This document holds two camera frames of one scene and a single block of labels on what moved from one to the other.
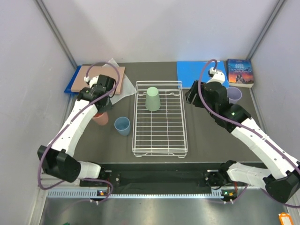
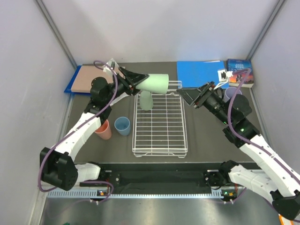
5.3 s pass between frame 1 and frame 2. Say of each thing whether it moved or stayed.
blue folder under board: stayed
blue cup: stayed
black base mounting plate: stayed
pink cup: moved
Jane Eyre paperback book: stayed
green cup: moved
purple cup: stayed
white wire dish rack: stayed
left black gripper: moved
